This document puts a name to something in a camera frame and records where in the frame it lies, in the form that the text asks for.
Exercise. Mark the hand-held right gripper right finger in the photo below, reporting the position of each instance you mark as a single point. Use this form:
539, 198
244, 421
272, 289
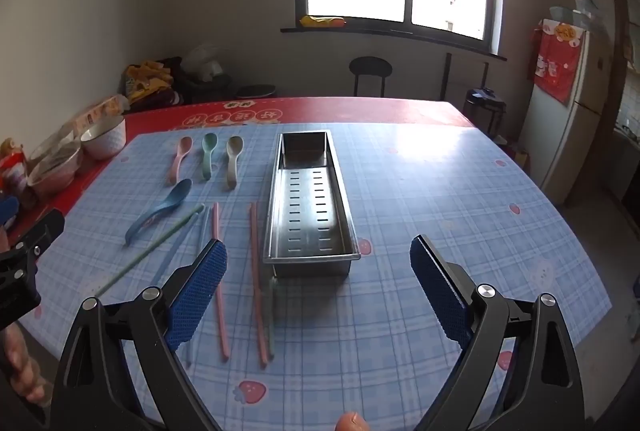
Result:
440, 291

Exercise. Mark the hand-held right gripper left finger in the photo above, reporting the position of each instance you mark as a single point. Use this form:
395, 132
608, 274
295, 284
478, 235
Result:
200, 291

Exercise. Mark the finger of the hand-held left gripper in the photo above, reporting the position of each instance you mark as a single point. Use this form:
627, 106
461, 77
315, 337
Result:
47, 226

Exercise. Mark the pink chopstick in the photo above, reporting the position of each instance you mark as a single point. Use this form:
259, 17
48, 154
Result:
224, 326
257, 286

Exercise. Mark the blue chopstick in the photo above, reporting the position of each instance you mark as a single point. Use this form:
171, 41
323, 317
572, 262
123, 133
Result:
175, 253
201, 231

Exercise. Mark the green chopstick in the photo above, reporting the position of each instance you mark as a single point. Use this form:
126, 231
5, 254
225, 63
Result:
272, 321
150, 251

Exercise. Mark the blue spoon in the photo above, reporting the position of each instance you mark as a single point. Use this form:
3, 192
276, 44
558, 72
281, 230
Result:
177, 193

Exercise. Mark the stainless steel utensil tray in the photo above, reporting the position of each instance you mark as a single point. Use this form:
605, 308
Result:
310, 211

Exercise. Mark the pink spoon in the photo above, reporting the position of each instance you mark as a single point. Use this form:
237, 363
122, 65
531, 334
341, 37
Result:
186, 145

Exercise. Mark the beige spoon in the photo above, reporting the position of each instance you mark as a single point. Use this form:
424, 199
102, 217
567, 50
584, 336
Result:
234, 146

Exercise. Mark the green spoon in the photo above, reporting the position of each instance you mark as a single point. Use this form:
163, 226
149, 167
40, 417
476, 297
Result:
209, 142

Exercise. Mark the person's left hand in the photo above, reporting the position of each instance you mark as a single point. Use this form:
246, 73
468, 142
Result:
20, 376

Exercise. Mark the person's right hand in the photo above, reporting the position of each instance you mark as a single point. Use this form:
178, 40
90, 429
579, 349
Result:
353, 422

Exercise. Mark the bowl under plastic wrap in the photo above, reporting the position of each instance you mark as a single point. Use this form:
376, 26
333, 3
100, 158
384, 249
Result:
55, 171

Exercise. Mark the blue plaid table mat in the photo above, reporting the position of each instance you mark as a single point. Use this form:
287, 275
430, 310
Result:
400, 211

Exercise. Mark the white ribbed bowl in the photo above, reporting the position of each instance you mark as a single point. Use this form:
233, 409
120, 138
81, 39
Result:
102, 141

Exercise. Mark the orange snack packet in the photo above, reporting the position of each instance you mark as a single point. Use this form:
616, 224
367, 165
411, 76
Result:
100, 111

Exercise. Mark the maroon bag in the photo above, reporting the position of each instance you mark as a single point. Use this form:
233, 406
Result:
160, 98

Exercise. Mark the black pot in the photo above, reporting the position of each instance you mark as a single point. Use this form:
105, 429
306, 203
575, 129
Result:
482, 98

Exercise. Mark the dark bag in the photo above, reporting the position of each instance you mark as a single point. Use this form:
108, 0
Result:
205, 91

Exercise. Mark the red printed tablecloth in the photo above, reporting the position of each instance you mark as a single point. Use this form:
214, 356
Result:
350, 111

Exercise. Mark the white refrigerator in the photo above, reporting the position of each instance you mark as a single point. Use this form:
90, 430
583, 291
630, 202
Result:
575, 126

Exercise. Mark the dark wooden bar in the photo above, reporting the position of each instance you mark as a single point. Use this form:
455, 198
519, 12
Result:
446, 76
484, 76

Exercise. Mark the white plastic bag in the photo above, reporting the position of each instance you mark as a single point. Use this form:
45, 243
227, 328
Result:
205, 61

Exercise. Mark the black round stool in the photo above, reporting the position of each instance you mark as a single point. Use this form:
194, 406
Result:
370, 67

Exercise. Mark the red hanging cloth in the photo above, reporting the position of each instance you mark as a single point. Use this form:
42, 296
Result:
555, 61

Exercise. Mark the yellow packet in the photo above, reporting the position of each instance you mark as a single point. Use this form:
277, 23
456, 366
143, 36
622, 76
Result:
320, 21

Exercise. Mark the clear plastic container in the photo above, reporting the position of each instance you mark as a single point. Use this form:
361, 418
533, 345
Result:
575, 13

